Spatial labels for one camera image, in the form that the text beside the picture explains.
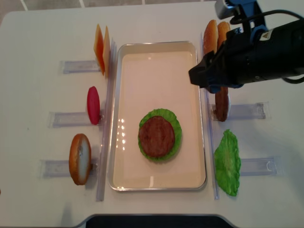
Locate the brown meat patty in rack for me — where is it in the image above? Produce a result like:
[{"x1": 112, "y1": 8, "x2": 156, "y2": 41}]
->
[{"x1": 215, "y1": 87, "x2": 229, "y2": 122}]

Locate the white rectangular tray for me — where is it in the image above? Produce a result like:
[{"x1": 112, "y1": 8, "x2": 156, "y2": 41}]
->
[{"x1": 108, "y1": 41, "x2": 207, "y2": 191}]

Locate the brown meat patty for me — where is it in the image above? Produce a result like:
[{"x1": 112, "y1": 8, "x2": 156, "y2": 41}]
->
[
  {"x1": 215, "y1": 87, "x2": 229, "y2": 122},
  {"x1": 138, "y1": 116, "x2": 175, "y2": 159}
]

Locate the clear acrylic rack right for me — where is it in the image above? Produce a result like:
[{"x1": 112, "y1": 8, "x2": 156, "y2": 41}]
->
[{"x1": 199, "y1": 32, "x2": 281, "y2": 200}]

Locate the green lettuce leaf on tray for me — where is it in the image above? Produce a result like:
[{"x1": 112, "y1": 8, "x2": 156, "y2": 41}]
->
[{"x1": 138, "y1": 108, "x2": 182, "y2": 162}]

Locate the bun slice far right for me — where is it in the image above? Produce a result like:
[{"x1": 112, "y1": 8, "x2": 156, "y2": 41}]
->
[{"x1": 203, "y1": 19, "x2": 218, "y2": 55}]

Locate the clear acrylic rack left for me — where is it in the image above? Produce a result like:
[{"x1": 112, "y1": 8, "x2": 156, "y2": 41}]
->
[{"x1": 39, "y1": 39, "x2": 117, "y2": 201}]

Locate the green lettuce leaf in rack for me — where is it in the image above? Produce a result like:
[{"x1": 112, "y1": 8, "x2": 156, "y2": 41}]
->
[{"x1": 214, "y1": 129, "x2": 241, "y2": 197}]

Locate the orange cheese slice outer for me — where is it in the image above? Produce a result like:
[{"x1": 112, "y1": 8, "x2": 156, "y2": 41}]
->
[{"x1": 94, "y1": 24, "x2": 105, "y2": 75}]

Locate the bun slice in left rack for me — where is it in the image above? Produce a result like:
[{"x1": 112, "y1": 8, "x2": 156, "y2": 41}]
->
[{"x1": 69, "y1": 133, "x2": 91, "y2": 185}]

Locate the clear acrylic rack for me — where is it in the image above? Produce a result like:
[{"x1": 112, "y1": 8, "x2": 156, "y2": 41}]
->
[
  {"x1": 39, "y1": 39, "x2": 117, "y2": 201},
  {"x1": 199, "y1": 32, "x2": 281, "y2": 200}
]

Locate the red tomato slice in rack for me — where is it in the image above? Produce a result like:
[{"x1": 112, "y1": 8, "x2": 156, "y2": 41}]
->
[{"x1": 87, "y1": 86, "x2": 100, "y2": 125}]

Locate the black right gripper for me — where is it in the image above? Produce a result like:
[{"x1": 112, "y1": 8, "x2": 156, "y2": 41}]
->
[{"x1": 189, "y1": 19, "x2": 304, "y2": 93}]

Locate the yellow cheese slice inner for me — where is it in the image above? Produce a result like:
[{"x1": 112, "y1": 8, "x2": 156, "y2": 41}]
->
[{"x1": 103, "y1": 27, "x2": 111, "y2": 78}]

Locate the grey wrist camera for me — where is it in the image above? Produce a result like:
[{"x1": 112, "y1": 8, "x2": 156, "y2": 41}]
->
[{"x1": 215, "y1": 0, "x2": 239, "y2": 19}]

